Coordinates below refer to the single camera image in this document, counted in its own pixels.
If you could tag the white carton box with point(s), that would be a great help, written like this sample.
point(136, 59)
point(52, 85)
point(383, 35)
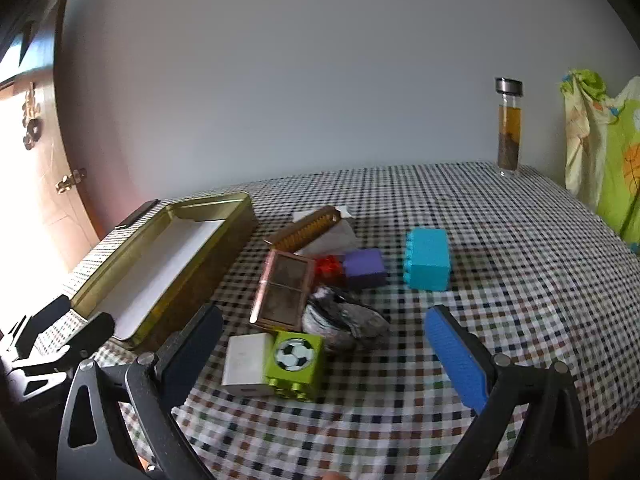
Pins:
point(332, 242)

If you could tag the purple toy building block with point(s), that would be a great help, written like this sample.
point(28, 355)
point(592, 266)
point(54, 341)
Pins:
point(365, 267)

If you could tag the glass tea bottle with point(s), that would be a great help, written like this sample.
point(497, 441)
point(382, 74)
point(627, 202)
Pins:
point(509, 130)

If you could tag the white paper liner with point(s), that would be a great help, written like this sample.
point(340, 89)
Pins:
point(160, 270)

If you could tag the green printed cloth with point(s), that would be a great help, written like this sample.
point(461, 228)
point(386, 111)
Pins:
point(615, 170)

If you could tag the brown wooden door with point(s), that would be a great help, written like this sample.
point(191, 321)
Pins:
point(60, 135)

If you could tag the clear dental floss box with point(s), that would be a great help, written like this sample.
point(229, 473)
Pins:
point(282, 292)

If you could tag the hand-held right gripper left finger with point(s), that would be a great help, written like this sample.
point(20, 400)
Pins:
point(192, 355)

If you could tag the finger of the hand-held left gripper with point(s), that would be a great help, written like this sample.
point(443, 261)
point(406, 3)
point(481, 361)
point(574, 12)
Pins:
point(87, 332)
point(45, 315)

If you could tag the brown ridged bar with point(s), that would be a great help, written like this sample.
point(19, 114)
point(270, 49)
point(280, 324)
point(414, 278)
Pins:
point(305, 230)

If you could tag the checked tablecloth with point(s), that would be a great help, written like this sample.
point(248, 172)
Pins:
point(500, 260)

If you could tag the green football toy block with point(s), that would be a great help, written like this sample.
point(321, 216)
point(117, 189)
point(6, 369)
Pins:
point(292, 355)

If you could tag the brass door ornament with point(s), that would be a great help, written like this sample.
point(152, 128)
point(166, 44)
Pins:
point(31, 125)

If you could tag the black rectangular object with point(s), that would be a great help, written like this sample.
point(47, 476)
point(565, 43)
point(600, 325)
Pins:
point(136, 214)

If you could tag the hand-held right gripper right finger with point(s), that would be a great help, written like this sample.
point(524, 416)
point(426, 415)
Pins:
point(460, 360)

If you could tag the red toy building block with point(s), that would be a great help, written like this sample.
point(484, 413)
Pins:
point(330, 267)

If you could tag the white charger plug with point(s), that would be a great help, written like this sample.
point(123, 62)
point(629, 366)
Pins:
point(245, 365)

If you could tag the grey crumpled pouch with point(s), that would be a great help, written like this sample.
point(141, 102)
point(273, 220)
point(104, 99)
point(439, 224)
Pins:
point(345, 325)

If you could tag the gold metal tin box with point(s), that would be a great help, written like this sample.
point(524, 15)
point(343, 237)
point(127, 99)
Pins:
point(200, 260)

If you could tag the teal toy building block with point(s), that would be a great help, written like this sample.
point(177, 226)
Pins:
point(430, 260)

